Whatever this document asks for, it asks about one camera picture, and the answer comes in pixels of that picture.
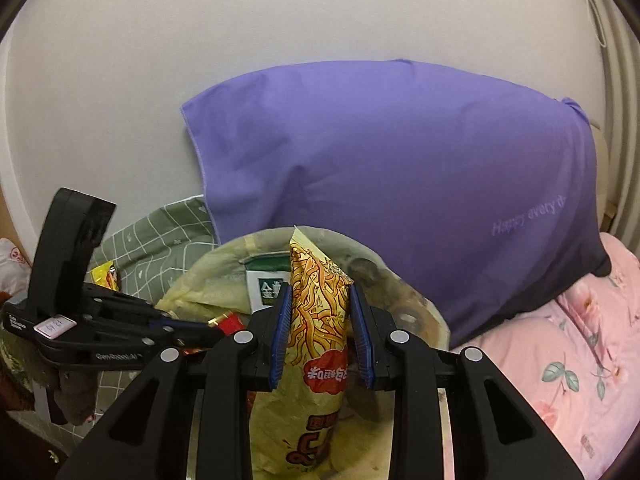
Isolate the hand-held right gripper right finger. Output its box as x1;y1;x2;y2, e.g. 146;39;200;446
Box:
348;284;571;480

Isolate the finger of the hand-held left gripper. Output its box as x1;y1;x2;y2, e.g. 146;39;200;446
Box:
82;284;173;323
140;317;226;353

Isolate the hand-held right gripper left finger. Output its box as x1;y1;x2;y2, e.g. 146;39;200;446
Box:
55;282;293;480

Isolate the red snack packet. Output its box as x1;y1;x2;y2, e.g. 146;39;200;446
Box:
182;311;248;356

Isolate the orange yellow snack bag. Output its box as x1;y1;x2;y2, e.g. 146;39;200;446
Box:
247;225;356;480

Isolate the yellow small packet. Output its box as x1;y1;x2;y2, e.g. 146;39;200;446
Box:
89;261;122;291

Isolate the green and white packet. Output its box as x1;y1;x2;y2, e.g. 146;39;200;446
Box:
242;255;291;311

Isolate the bin with yellow bag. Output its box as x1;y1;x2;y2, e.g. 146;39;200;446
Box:
155;225;451;480

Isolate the white plastic bag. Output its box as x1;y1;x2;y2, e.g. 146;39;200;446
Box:
0;237;33;293

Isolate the green checked tablecloth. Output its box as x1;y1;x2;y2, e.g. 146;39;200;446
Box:
0;197;221;426

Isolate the purple pillow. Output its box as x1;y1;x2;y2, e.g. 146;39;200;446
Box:
181;59;612;348

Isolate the pink floral blanket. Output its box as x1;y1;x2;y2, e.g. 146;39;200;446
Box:
450;232;640;480

